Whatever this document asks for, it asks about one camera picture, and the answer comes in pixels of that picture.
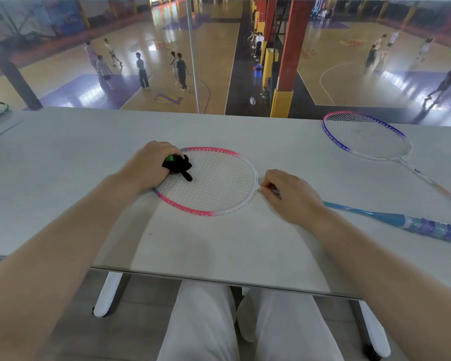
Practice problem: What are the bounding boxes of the metal window mullion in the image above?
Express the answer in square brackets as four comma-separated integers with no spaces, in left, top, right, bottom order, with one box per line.
[184,0,202,114]

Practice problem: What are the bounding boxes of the dark hoop post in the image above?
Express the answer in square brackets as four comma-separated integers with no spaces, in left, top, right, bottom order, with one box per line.
[0,45,44,111]

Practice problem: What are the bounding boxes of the white table leg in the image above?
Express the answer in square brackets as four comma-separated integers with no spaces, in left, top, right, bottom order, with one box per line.
[93,271,125,318]
[351,298,391,359]

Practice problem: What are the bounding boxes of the green black cleaning cloth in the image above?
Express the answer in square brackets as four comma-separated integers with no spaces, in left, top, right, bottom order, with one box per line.
[162,154,193,183]

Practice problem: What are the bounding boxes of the person's right forearm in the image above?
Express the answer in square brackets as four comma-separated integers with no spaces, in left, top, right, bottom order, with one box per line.
[312,210,451,361]

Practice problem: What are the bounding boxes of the person's left hand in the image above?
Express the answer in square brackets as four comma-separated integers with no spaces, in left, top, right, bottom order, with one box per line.
[116,141,185,194]

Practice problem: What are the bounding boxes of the person's white trousers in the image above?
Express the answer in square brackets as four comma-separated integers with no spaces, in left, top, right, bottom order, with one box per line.
[157,280,345,361]

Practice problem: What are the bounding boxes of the yellow padded post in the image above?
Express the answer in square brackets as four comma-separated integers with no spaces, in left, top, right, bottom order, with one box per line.
[262,48,280,88]

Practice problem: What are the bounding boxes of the purple pink badminton racket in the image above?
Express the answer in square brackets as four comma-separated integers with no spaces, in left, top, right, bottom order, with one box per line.
[321,110,451,210]

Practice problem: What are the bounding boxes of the person's right hand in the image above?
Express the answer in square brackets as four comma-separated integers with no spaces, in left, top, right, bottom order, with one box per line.
[258,169,333,232]

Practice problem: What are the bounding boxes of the person's left forearm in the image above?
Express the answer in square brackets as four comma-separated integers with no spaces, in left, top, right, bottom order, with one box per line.
[0,172,143,361]

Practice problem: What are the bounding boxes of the group of distant people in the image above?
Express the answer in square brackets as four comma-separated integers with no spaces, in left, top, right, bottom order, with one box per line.
[84,7,451,104]

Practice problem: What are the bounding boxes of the red pillar with yellow base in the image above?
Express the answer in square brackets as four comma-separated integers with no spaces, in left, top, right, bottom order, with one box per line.
[270,0,315,119]

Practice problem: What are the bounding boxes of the pink blue badminton racket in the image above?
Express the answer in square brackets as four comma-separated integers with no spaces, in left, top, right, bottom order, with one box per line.
[151,146,451,247]

